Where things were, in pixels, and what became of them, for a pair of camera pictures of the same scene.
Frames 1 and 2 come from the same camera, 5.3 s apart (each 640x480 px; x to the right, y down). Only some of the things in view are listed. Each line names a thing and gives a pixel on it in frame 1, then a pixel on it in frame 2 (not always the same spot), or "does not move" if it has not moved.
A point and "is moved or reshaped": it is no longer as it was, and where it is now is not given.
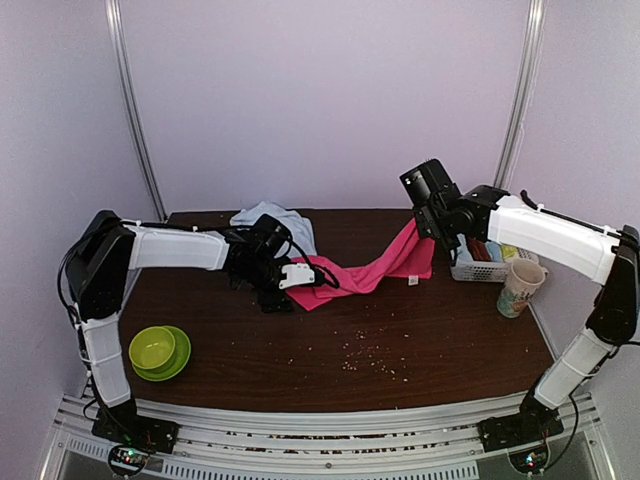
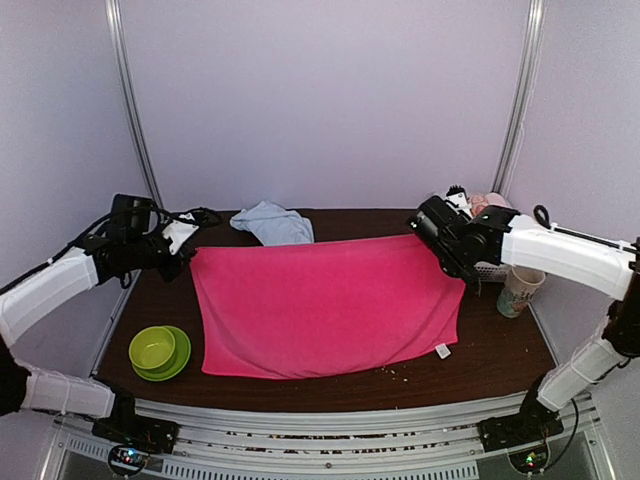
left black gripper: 273,303 -> 179,261
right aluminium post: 522,93 does not move
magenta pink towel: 409,256 is moved or reshaped
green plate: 176,362 does not move
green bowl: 151,347 does not move
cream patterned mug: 524,279 does not move
